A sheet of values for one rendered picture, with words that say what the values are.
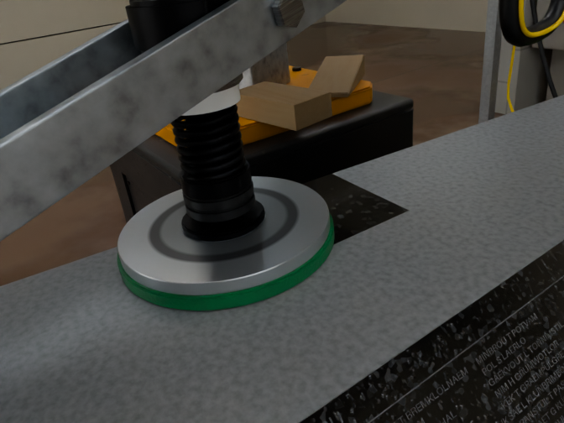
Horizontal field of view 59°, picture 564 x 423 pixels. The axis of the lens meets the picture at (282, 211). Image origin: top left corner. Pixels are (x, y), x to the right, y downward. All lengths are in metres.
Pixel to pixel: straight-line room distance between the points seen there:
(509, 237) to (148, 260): 0.34
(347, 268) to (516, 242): 0.16
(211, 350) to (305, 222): 0.16
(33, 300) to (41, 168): 0.20
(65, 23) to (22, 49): 0.56
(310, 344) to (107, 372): 0.15
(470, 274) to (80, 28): 6.28
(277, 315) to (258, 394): 0.08
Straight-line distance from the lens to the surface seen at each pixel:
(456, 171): 0.64
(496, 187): 0.61
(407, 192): 0.59
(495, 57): 3.07
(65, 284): 0.53
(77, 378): 0.42
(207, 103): 0.43
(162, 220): 0.53
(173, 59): 0.37
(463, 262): 0.47
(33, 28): 6.47
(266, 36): 0.42
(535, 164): 0.67
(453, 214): 0.55
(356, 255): 0.48
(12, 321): 0.51
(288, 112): 0.95
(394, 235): 0.51
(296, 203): 0.52
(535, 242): 0.51
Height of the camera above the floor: 1.09
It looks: 28 degrees down
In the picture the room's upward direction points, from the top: 7 degrees counter-clockwise
